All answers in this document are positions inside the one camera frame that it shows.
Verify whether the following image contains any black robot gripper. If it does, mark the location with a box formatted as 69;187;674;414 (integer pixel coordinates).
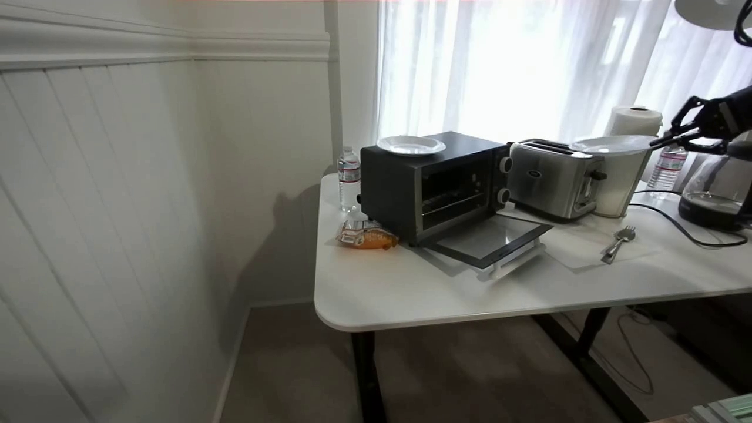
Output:
667;87;752;154

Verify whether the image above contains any white glass plate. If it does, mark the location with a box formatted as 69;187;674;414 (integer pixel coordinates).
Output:
378;135;448;154
574;133;652;154

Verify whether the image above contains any white glass plate on oven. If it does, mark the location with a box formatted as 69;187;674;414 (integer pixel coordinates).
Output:
378;135;448;154

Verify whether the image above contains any clear water bottle right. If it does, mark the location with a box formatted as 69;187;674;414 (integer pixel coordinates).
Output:
654;146;686;190

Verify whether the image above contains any clear water bottle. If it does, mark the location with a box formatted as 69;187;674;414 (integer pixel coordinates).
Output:
339;147;361;214
654;146;686;190

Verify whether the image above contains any glass electric kettle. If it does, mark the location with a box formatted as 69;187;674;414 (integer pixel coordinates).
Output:
679;154;752;229

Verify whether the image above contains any white paper towel roll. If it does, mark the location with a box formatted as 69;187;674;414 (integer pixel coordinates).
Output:
597;106;663;217

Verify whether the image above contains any silver metal spoon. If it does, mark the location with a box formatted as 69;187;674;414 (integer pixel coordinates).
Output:
601;227;637;264

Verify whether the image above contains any white paper napkin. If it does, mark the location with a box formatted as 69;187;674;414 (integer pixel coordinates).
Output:
543;216;624;269

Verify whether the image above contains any silver two-slot toaster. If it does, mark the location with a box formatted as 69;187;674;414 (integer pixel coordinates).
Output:
507;139;605;221

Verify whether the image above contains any white sheer curtain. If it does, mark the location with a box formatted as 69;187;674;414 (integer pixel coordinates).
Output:
377;0;752;141

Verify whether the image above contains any black toaster oven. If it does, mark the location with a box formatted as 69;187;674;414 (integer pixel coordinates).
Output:
361;132;550;268

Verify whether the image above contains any plastic bag with bread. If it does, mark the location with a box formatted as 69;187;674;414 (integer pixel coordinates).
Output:
339;208;398;249

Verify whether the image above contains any clear water bottle left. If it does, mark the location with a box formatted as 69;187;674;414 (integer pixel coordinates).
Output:
339;147;361;214

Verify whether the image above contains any black power cable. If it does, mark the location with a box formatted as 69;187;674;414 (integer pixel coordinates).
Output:
631;184;750;249

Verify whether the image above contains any black table leg frame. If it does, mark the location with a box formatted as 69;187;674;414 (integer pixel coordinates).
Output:
354;307;650;423

